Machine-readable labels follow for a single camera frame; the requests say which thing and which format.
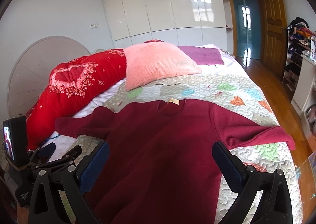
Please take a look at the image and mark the dark red knit sweater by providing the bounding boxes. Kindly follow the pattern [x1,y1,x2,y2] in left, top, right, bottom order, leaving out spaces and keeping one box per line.
[55,99,295,223]

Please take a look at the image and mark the pile of clothes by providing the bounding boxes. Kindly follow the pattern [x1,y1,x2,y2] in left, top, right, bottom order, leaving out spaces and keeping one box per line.
[287,17,315,49]

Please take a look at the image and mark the white fleece sheet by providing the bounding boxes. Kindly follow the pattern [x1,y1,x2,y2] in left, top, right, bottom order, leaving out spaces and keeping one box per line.
[39,78,126,163]

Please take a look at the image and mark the round beige headboard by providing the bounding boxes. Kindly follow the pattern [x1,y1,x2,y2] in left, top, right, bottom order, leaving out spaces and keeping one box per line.
[8,36,89,117]

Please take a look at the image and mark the red floral duvet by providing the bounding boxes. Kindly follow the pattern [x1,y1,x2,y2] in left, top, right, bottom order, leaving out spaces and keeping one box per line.
[26,48,126,150]

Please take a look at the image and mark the patchwork heart quilt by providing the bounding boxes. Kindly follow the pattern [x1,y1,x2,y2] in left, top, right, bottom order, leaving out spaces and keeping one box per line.
[55,66,304,224]

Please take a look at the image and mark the white shelf unit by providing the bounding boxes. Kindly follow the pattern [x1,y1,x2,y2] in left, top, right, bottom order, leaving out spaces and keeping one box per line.
[282,32,315,139]

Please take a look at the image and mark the pink waffle pillow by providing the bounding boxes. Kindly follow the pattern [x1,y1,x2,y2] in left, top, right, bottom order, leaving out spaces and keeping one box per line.
[124,42,201,91]

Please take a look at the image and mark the purple towel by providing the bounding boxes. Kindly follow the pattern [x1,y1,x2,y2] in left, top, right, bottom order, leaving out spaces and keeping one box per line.
[178,45,224,65]

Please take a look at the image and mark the wooden door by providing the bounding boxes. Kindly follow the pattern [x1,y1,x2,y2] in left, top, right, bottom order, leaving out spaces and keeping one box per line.
[262,0,287,77]

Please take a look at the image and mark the white glossy wardrobe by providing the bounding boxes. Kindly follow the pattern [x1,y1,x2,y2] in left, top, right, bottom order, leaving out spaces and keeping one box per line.
[103,0,233,52]

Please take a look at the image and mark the wall light switch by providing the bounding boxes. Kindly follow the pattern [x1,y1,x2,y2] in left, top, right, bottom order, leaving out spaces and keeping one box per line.
[90,23,98,29]

